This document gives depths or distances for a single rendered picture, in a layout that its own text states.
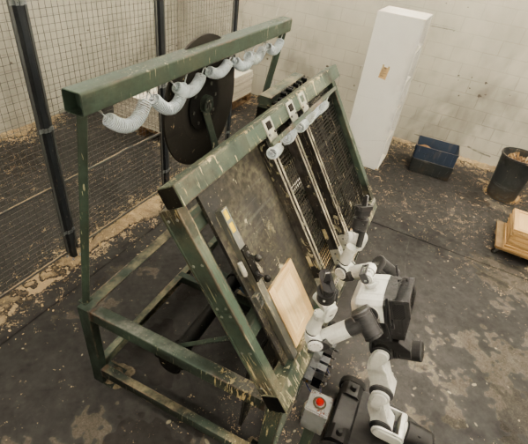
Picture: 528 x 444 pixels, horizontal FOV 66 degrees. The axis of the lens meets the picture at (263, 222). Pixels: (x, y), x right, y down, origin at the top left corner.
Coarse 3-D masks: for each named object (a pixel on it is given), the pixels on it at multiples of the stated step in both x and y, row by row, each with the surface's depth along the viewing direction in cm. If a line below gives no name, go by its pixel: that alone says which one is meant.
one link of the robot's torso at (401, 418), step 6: (390, 408) 268; (396, 414) 269; (402, 414) 265; (396, 420) 272; (402, 420) 261; (372, 426) 260; (378, 426) 257; (396, 426) 269; (402, 426) 257; (372, 432) 261; (378, 432) 257; (384, 432) 256; (390, 432) 255; (396, 432) 263; (402, 432) 255; (384, 438) 258; (390, 438) 255; (396, 438) 253; (402, 438) 252
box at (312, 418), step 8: (312, 392) 205; (312, 400) 202; (328, 400) 203; (304, 408) 199; (312, 408) 199; (328, 408) 200; (304, 416) 202; (312, 416) 199; (320, 416) 197; (304, 424) 206; (312, 424) 203; (320, 424) 200; (320, 432) 203
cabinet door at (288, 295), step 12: (288, 264) 236; (288, 276) 235; (276, 288) 222; (288, 288) 233; (300, 288) 243; (276, 300) 220; (288, 300) 231; (300, 300) 242; (288, 312) 229; (300, 312) 240; (312, 312) 251; (288, 324) 227; (300, 324) 238; (300, 336) 235
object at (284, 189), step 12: (264, 120) 220; (276, 132) 228; (264, 144) 227; (264, 156) 231; (276, 168) 232; (276, 180) 236; (288, 192) 237; (288, 204) 241; (288, 216) 245; (300, 216) 247; (300, 228) 247; (300, 240) 251; (312, 240) 253; (312, 252) 252
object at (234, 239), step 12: (228, 228) 193; (240, 240) 198; (240, 252) 198; (252, 276) 203; (264, 288) 209; (264, 300) 208; (276, 312) 215; (276, 324) 214; (288, 336) 221; (288, 348) 220
